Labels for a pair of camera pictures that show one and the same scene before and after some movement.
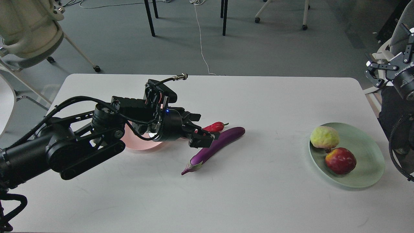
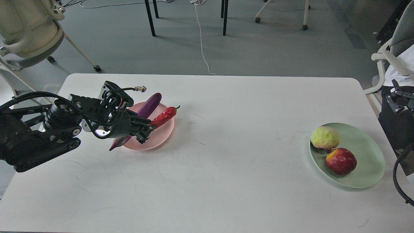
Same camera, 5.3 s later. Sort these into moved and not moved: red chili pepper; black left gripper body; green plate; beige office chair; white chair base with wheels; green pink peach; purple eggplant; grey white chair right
Moved: purple eggplant; black left gripper body; red chili pepper
Not moved: grey white chair right; green plate; beige office chair; green pink peach; white chair base with wheels
